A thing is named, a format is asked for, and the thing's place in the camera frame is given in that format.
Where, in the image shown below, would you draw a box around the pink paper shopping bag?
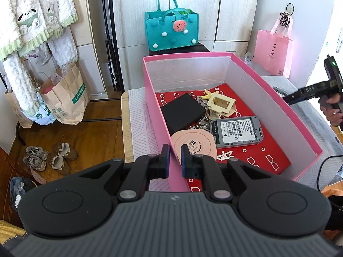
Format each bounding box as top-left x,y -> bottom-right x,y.
253,16 -> 294,78

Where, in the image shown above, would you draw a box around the brown paper shopping bag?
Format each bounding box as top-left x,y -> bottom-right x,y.
39,63 -> 90,125

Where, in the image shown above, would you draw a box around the brown boot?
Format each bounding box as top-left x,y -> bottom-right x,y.
52,142 -> 78,161
50,155 -> 72,176

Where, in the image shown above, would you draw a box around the silver key bunch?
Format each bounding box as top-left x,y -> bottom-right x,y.
191,96 -> 212,132

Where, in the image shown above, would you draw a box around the cream green knit cardigan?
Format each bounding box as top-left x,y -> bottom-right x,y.
1,0 -> 78,61

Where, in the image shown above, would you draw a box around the white green plastic bag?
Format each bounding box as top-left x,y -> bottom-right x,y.
25,92 -> 56,126

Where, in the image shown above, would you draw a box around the peach cushion compact case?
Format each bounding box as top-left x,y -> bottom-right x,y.
171,129 -> 217,162

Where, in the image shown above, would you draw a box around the black clothes rack pole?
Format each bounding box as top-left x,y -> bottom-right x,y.
102,0 -> 124,93

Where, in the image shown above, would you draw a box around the grey sneaker near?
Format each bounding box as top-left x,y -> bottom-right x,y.
23,155 -> 47,172

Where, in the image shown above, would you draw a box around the pink storage box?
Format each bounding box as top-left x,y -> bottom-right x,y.
142,52 -> 323,186

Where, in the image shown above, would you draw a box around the brown boot near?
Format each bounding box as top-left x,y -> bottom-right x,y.
50,155 -> 72,176

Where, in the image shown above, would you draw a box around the person's right hand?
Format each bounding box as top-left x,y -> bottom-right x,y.
320,93 -> 342,127

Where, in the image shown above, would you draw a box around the red patterned box liner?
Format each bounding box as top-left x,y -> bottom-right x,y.
156,84 -> 290,174

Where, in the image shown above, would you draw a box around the teal felt handbag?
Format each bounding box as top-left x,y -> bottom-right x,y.
145,0 -> 199,52

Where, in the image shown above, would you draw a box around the black suitcase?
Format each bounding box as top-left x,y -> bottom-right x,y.
149,43 -> 210,56

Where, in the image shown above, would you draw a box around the black power cable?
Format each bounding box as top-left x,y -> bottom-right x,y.
316,154 -> 343,193

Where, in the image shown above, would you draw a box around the beige wooden square block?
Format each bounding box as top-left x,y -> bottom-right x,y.
207,93 -> 236,120

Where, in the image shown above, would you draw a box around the grey wifi router device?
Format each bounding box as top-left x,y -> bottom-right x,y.
209,116 -> 264,148

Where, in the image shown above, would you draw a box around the black square device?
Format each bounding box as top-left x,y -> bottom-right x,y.
161,93 -> 205,135

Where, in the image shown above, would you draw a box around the black hair ties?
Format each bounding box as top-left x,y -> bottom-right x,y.
279,2 -> 295,28

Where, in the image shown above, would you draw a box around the grey sneaker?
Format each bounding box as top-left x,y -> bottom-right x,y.
23,155 -> 47,172
26,146 -> 49,161

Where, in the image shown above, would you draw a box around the yellow starfish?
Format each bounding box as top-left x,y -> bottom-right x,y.
201,89 -> 219,100

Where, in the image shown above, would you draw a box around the grey sneaker far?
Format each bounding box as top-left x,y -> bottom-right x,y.
26,146 -> 49,161

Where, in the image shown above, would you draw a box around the brown boot far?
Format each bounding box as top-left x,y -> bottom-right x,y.
52,142 -> 78,161

